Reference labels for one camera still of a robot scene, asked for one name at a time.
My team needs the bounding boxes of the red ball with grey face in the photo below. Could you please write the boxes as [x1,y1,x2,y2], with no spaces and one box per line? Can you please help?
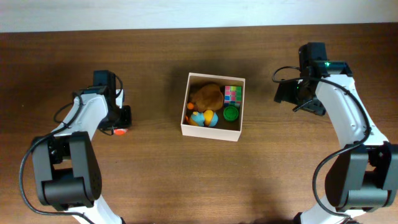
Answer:
[113,129,128,136]

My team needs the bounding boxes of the colourful puzzle cube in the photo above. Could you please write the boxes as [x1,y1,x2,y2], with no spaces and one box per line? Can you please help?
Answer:
[224,86,243,108]

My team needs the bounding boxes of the green round toy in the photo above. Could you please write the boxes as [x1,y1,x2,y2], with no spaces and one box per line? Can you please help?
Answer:
[223,106,239,122]

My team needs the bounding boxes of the pink cardboard box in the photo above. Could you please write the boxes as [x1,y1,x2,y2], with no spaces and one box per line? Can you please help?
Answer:
[180,72,246,142]

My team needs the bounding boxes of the orange and blue duck toy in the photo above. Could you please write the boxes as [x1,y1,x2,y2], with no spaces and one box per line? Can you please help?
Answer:
[185,110,218,128]

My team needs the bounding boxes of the brown plush toy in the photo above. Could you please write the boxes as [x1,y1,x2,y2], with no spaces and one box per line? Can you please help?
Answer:
[187,83,224,113]

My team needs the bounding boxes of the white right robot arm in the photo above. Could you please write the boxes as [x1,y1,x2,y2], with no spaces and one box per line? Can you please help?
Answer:
[272,60,397,223]

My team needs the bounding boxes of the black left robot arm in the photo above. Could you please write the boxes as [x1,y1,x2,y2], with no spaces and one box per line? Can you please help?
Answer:
[27,84,131,223]

